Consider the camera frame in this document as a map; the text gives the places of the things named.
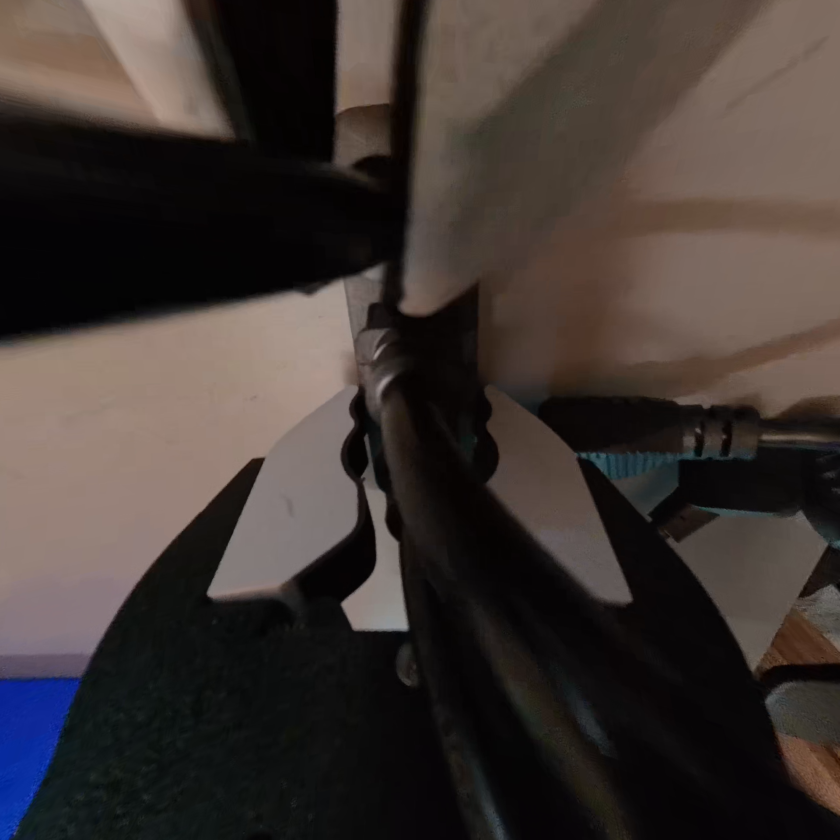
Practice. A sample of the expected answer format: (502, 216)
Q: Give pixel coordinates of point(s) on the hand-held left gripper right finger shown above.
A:
(558, 518)

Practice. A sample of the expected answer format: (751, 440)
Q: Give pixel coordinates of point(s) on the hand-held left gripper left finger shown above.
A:
(289, 512)

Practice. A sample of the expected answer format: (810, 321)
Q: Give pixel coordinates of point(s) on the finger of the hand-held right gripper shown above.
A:
(538, 151)
(362, 131)

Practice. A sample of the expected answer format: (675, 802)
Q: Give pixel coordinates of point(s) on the blue plastic bin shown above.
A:
(33, 754)

